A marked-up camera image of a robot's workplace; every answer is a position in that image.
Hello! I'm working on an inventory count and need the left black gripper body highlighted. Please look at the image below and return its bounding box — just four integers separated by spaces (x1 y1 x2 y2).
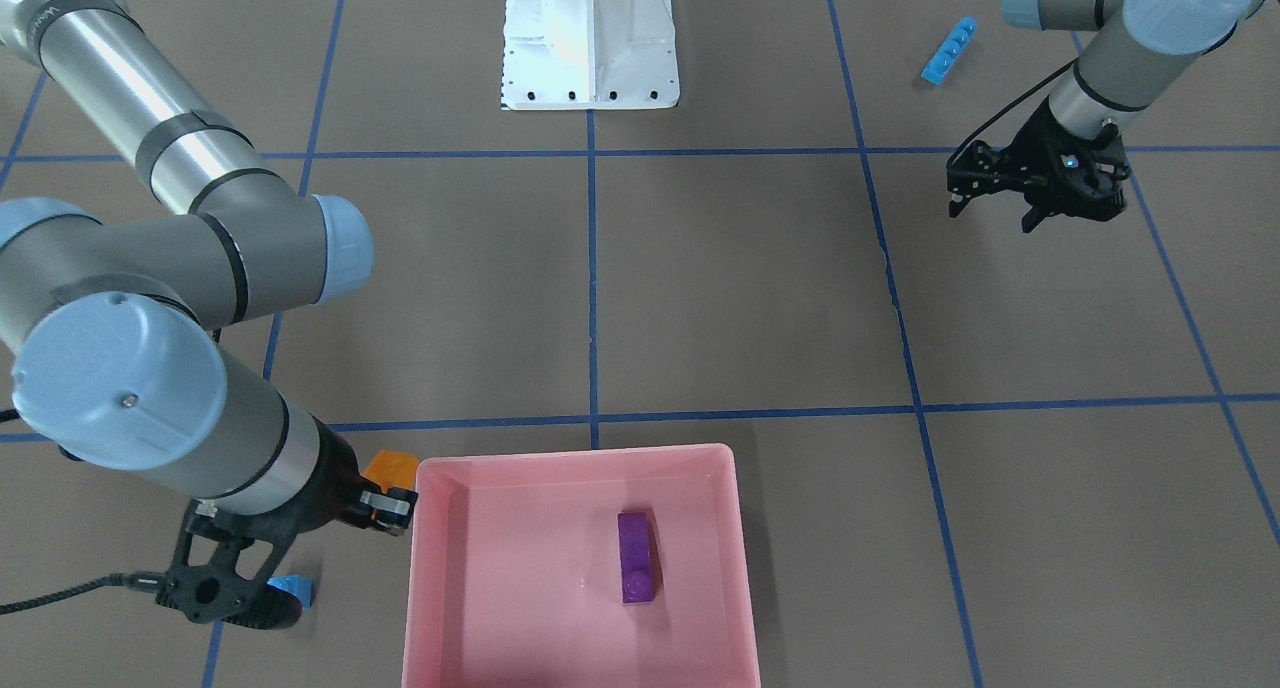
946 101 1132 220

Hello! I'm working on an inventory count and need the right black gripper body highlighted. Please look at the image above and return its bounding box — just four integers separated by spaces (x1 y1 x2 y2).
155 428 366 630

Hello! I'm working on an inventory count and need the orange block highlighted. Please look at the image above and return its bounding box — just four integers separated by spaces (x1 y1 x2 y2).
361 450 421 494

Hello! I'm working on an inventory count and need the purple block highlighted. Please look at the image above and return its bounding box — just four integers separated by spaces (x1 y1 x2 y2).
616 512 659 605

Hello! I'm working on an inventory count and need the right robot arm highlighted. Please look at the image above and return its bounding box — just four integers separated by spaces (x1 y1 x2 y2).
1 0 417 630

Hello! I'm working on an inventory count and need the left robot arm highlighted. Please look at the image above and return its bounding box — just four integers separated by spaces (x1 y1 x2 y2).
946 0 1267 233

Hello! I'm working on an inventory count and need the pink plastic box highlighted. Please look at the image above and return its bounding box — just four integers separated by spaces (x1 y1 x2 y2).
402 445 762 687

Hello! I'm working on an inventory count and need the small blue block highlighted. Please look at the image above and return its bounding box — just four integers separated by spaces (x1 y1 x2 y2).
268 574 315 611

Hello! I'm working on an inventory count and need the long blue studded block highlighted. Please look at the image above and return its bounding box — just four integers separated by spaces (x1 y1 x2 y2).
920 15 979 86

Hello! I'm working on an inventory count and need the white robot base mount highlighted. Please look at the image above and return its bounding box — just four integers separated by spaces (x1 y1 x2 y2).
500 0 681 111

